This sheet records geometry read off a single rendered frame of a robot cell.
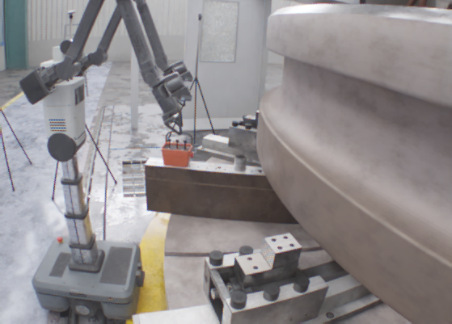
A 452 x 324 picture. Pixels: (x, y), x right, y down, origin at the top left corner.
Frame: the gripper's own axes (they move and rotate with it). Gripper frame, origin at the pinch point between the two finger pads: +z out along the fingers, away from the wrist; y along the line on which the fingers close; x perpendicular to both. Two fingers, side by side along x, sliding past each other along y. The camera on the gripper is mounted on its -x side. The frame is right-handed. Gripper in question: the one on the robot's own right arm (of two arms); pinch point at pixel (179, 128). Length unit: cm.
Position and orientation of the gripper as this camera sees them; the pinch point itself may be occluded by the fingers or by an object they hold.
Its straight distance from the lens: 133.9
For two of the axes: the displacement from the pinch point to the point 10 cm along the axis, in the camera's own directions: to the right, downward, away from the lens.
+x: -8.9, 4.4, 1.0
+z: 4.4, 8.2, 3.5
